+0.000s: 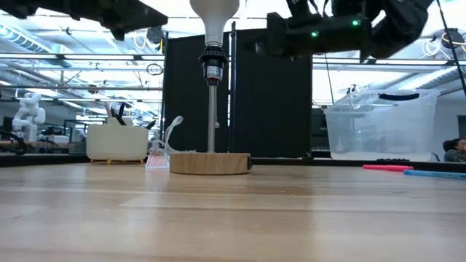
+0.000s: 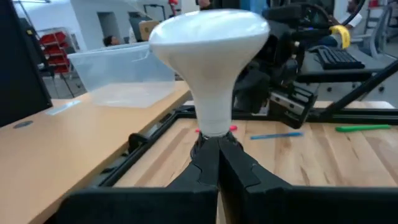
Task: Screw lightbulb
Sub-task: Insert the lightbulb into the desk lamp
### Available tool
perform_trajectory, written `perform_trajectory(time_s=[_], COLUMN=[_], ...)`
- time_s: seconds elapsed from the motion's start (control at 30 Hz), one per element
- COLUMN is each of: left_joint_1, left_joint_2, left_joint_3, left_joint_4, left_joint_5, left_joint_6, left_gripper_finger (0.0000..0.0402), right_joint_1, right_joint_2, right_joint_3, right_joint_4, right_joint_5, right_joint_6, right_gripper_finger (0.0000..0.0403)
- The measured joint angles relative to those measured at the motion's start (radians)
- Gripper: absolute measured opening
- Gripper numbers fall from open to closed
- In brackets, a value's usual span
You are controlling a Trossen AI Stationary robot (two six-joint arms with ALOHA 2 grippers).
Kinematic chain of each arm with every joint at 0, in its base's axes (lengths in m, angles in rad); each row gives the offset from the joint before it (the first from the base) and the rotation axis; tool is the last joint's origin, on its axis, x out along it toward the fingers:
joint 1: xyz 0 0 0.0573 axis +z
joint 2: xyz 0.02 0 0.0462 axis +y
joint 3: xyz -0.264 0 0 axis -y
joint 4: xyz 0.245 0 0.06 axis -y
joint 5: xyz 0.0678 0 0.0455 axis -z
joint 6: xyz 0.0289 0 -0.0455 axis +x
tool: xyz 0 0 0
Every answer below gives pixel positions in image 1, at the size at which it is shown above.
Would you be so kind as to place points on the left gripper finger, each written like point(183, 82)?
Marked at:
point(131, 14)

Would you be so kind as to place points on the white lightbulb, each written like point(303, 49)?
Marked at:
point(215, 18)

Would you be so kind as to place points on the wooden base table lamp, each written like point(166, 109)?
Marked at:
point(211, 163)

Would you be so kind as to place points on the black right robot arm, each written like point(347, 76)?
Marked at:
point(393, 22)

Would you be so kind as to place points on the black hanging ceiling device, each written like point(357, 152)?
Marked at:
point(156, 34)

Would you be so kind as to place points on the white robot figure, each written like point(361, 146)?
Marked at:
point(29, 113)

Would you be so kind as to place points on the clear plastic storage bin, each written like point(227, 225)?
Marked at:
point(382, 127)

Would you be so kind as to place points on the white round pen cup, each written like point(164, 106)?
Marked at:
point(116, 143)

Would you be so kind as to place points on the thin black pole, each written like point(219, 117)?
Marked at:
point(451, 47)

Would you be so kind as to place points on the pink pen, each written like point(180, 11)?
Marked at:
point(386, 168)

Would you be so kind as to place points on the person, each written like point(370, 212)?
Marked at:
point(457, 151)

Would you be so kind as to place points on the blue pen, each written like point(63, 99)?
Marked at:
point(437, 175)

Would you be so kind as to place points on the black aluminium table frame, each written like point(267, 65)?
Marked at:
point(36, 160)

